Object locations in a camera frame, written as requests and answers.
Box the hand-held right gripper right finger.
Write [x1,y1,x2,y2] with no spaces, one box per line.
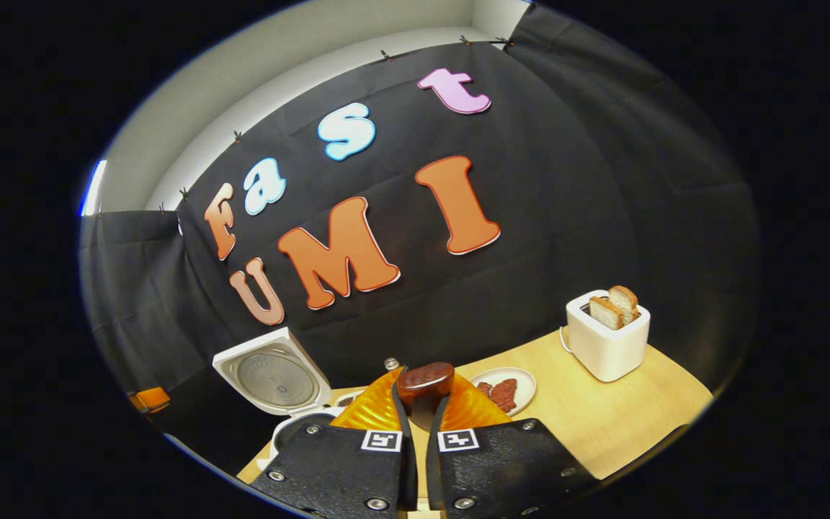
[426,371,599,516]

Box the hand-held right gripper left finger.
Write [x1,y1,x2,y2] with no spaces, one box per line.
[251,366,419,516]

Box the wooden spoon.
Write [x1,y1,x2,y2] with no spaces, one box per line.
[396,362,455,432]

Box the white rice cooker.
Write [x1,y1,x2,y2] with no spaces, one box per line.
[212,327,347,469]

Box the white plate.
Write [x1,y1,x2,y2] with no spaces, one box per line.
[470,367,537,417]

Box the white toaster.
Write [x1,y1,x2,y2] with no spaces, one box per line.
[565,290,651,383]

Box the toasted bread slice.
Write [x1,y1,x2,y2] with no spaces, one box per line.
[589,296,625,331]
[608,285,639,325]

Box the black backdrop cloth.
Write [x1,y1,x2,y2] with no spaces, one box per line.
[80,4,762,476]

